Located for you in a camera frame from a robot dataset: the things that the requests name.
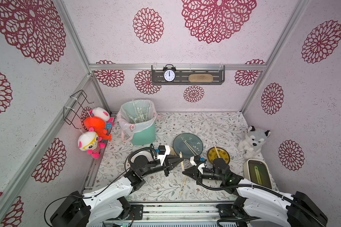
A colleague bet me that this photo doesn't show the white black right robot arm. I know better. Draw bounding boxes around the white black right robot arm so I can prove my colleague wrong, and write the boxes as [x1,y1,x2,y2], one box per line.
[182,156,328,227]

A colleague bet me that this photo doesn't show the grey husky plush toy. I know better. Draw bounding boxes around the grey husky plush toy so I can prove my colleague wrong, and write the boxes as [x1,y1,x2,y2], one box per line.
[237,126,271,160]

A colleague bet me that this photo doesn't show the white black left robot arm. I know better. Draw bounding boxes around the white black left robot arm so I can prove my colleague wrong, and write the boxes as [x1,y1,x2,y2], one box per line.
[45,145,184,227]

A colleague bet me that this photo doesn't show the black alarm clock on shelf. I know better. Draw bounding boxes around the black alarm clock on shelf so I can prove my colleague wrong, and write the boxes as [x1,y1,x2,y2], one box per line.
[163,64,177,82]

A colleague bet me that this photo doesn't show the yellow black patterned plate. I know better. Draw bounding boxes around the yellow black patterned plate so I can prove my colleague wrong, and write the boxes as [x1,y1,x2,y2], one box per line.
[207,147,231,164]

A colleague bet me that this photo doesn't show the white green rectangular tray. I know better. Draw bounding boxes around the white green rectangular tray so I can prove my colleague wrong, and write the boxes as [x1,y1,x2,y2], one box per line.
[243,159,272,189]

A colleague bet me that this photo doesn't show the white orange patterned plate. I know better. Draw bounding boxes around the white orange patterned plate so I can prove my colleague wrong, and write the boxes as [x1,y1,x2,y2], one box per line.
[124,150,153,170]

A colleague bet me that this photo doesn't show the green trash bin with bag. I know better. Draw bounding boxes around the green trash bin with bag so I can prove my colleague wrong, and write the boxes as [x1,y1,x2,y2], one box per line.
[117,99,158,146]

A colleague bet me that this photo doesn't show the disposable chopsticks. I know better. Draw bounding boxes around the disposable chopsticks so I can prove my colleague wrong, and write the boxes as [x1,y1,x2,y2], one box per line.
[184,141,198,156]
[179,151,185,172]
[214,146,221,158]
[180,175,188,196]

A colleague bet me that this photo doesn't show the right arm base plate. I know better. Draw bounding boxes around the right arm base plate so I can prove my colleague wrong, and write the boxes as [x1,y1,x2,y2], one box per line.
[216,203,255,220]

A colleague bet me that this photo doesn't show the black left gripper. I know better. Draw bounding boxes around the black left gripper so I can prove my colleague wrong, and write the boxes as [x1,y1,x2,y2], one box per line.
[142,155,184,178]

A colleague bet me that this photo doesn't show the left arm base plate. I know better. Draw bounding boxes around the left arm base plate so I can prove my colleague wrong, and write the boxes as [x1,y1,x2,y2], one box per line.
[117,204,144,220]

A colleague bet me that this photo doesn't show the white plush with yellow glasses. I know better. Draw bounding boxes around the white plush with yellow glasses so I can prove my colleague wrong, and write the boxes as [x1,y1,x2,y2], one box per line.
[77,128,105,159]

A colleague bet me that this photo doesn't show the red plush toy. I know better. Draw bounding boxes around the red plush toy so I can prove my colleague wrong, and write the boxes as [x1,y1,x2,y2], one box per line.
[84,116,111,141]

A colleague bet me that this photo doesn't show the grey wall shelf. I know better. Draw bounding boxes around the grey wall shelf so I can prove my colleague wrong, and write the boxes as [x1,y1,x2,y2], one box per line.
[151,65,225,85]

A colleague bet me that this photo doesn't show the dark green glass plate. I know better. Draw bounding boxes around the dark green glass plate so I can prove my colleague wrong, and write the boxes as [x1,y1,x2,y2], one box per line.
[173,133,204,159]

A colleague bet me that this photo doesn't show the black wire wall basket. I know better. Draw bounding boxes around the black wire wall basket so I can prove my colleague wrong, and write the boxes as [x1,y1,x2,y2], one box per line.
[62,89,95,129]

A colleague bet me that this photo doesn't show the wooden brush on shelf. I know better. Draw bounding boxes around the wooden brush on shelf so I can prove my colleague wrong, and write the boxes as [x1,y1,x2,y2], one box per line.
[188,74,214,83]

